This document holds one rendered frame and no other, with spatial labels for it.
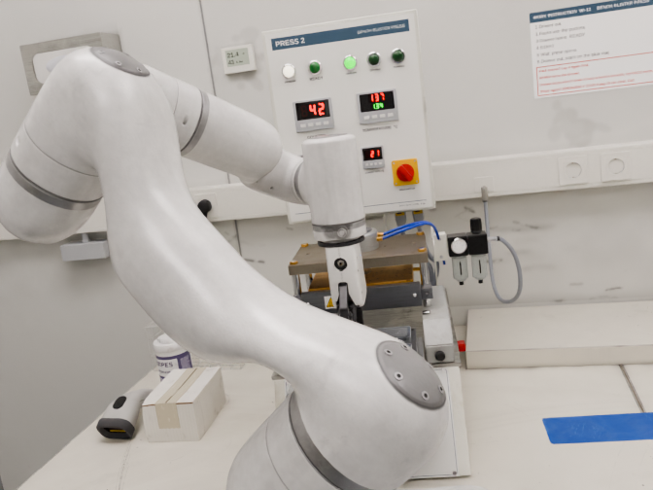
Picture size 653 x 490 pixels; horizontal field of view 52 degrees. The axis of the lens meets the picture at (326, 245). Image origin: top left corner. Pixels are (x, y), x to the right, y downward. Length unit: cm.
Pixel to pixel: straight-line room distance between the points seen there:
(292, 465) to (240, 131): 48
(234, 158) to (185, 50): 113
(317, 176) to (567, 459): 67
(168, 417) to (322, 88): 77
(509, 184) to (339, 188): 87
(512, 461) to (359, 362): 79
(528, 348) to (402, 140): 57
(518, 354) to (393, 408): 113
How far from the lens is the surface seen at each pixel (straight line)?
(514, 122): 184
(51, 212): 71
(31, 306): 243
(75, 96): 65
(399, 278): 131
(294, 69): 147
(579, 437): 137
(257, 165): 92
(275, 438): 58
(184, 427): 149
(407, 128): 146
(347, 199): 101
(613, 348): 165
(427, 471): 124
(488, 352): 164
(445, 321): 125
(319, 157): 100
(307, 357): 54
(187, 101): 86
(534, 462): 129
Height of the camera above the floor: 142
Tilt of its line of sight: 12 degrees down
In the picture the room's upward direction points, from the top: 8 degrees counter-clockwise
